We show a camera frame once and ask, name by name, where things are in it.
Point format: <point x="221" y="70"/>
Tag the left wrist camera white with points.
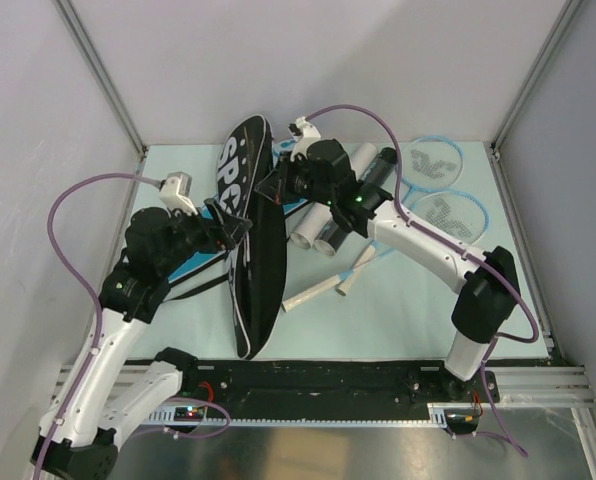
<point x="174" y="194"/>

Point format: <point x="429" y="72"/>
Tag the black shuttlecock tube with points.
<point x="357" y="210"/>

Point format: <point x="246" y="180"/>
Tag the blue racket near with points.
<point x="459" y="220"/>

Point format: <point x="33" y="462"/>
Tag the blue racket cover bag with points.
<point x="192" y="268"/>

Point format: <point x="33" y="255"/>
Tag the black racket cover bag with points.
<point x="257" y="268"/>

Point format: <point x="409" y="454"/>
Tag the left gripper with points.
<point x="233" y="226"/>

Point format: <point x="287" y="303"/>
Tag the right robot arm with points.
<point x="483" y="281"/>

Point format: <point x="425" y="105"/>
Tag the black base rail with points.
<point x="288" y="391"/>

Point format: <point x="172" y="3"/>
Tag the blue racket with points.
<point x="459" y="220"/>
<point x="428" y="165"/>

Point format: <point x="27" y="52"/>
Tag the right aluminium frame post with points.
<point x="546" y="55"/>

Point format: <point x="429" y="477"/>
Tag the white shuttlecock tube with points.
<point x="308" y="229"/>

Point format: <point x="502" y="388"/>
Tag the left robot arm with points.
<point x="82" y="433"/>

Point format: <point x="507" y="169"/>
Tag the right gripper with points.
<point x="276" y="189"/>

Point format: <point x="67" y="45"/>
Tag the left aluminium frame post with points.
<point x="96" y="65"/>

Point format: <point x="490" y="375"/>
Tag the aluminium frame post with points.
<point x="546" y="55"/>
<point x="96" y="65"/>

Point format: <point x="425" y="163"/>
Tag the blue racket far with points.
<point x="428" y="165"/>

